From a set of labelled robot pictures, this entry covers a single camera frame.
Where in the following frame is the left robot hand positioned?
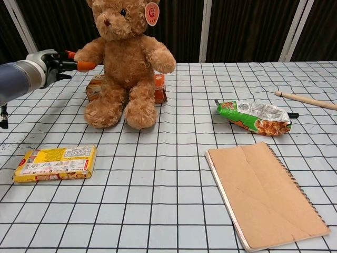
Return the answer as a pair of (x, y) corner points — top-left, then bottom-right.
(26, 48), (96, 89)

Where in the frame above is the white checked tablecloth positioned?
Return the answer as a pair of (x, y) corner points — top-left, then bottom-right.
(0, 61), (337, 253)

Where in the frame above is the wooden stick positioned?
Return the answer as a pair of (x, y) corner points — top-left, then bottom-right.
(274, 91), (337, 111)

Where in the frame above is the yellow snack box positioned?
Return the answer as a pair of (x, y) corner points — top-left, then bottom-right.
(12, 144), (97, 184)

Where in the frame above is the orange cardboard box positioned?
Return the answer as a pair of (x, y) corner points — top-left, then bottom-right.
(86, 73), (169, 104)

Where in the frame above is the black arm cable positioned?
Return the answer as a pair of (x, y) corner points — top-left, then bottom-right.
(0, 103), (9, 130)

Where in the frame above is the brown plush teddy bear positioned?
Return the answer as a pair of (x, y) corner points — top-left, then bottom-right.
(74, 0), (176, 130)

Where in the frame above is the white metal frame post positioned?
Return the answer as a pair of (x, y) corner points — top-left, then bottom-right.
(199, 0), (213, 63)
(2, 0), (38, 55)
(280, 0), (315, 63)

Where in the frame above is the black marker pen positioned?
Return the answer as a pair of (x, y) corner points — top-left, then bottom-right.
(213, 99), (300, 120)

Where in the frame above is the brown spiral notebook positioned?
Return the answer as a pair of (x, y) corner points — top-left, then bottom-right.
(205, 141), (331, 252)

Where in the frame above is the green snack packet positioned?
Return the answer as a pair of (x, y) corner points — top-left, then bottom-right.
(216, 101), (293, 137)

